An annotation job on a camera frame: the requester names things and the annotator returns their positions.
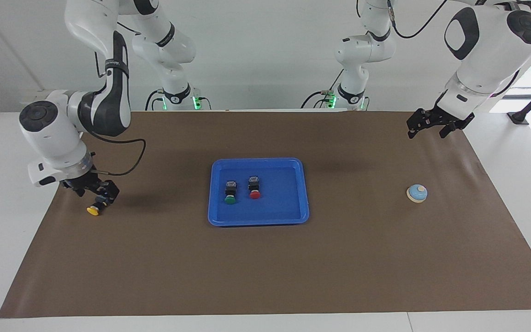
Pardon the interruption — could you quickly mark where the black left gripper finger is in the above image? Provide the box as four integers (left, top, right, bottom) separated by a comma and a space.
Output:
439, 121, 460, 139
407, 119, 425, 139

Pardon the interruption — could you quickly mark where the yellow push button switch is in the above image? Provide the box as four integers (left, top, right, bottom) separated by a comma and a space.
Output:
86, 194, 109, 217

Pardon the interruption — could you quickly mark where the light blue service bell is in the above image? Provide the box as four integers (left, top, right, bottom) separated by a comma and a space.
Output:
406, 184, 429, 204

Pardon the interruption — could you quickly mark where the blue plastic tray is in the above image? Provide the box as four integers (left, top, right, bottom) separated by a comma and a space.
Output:
207, 158, 310, 227

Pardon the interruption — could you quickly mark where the brown table mat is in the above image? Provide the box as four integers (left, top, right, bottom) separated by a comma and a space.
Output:
0, 111, 531, 319

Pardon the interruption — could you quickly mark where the black right arm base cable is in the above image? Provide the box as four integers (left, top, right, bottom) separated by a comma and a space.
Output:
145, 89, 165, 111

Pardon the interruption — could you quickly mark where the black arm base cable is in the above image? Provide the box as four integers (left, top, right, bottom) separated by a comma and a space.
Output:
145, 89, 165, 111
300, 68, 345, 109

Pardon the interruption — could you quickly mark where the black left arm base cable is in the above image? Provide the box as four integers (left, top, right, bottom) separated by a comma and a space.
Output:
300, 68, 345, 109

